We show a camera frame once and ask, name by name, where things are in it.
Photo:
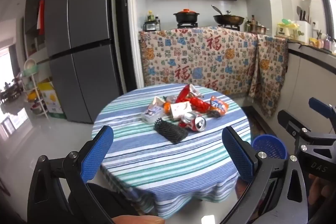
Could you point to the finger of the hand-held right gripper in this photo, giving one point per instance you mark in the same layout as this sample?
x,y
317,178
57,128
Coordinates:
x,y
290,125
321,107

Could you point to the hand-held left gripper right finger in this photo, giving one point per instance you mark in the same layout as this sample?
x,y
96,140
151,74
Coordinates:
x,y
239,158

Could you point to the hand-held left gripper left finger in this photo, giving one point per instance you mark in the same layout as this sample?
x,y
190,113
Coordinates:
x,y
97,154

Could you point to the blue plastic mesh basket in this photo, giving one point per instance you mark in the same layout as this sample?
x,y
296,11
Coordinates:
x,y
267,150

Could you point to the orange snack packet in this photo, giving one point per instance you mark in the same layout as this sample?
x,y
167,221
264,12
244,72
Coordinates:
x,y
219,106

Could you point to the crushed red can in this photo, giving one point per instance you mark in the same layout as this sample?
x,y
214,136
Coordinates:
x,y
194,123

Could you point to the red plastic bag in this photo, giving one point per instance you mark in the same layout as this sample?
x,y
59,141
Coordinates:
x,y
199,104

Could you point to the black foam net sleeve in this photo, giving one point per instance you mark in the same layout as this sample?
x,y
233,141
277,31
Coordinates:
x,y
170,132

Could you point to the silver foil wrapper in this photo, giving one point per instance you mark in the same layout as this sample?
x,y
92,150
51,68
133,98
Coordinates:
x,y
195,91

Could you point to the long red snack wrapper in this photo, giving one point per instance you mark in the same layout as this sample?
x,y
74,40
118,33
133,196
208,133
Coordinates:
x,y
183,94

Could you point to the grey foil wrapper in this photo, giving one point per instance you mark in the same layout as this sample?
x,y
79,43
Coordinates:
x,y
170,99

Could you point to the person's right hand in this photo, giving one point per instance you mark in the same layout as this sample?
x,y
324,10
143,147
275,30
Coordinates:
x,y
323,190

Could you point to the person's left hand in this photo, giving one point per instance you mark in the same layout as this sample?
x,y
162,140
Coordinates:
x,y
139,220

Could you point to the white counter cabinet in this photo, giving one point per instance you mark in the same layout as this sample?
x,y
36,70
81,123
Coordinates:
x,y
309,77

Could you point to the person's black pants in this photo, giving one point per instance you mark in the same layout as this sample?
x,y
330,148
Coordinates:
x,y
105,200

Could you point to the small printed blanket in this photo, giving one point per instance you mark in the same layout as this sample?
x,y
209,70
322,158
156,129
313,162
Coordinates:
x,y
270,71

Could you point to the round striped-cloth table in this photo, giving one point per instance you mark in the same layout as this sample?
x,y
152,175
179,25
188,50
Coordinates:
x,y
162,166

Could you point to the yellow cardboard box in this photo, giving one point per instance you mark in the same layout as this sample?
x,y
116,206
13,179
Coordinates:
x,y
51,98

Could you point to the white knife block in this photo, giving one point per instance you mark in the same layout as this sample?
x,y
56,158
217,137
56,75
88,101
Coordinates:
x,y
303,27

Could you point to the green and yellow lids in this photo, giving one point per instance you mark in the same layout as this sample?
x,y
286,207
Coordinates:
x,y
287,27

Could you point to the white storage trolley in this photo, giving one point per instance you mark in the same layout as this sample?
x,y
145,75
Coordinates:
x,y
34,87

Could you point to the steel cooking pot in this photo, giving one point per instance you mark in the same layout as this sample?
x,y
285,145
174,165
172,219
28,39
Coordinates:
x,y
257,28

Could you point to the sauce bottles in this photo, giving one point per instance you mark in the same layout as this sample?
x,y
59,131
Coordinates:
x,y
250,23

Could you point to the large printed blanket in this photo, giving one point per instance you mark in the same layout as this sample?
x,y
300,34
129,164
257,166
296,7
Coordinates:
x,y
197,56

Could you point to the grey refrigerator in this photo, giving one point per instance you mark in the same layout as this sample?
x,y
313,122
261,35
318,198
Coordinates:
x,y
81,43

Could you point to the wok with lid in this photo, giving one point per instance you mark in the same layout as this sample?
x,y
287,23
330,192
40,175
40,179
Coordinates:
x,y
228,19

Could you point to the black condiment rack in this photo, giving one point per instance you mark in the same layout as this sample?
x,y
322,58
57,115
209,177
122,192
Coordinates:
x,y
151,26

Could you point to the cooking oil bottle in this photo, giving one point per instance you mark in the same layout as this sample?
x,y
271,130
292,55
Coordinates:
x,y
150,16

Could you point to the red hanging cloth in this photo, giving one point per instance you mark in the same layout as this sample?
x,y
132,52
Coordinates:
x,y
41,16

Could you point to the black clay pot orange lid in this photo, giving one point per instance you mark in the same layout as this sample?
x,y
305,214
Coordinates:
x,y
186,16

